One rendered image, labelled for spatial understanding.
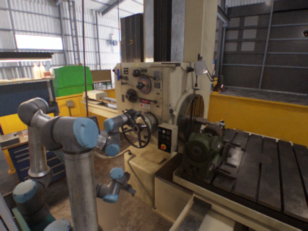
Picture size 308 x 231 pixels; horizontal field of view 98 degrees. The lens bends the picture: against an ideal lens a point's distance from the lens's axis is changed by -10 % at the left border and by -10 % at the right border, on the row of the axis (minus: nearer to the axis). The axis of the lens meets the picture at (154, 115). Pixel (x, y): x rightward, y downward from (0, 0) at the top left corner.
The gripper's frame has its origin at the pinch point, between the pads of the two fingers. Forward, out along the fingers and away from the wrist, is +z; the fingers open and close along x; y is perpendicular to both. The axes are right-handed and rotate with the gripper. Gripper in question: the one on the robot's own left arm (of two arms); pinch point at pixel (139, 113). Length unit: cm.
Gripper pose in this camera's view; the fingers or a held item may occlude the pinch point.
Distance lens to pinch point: 130.5
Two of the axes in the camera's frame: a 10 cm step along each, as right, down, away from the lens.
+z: 6.1, -2.5, 7.5
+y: -7.4, -5.2, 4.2
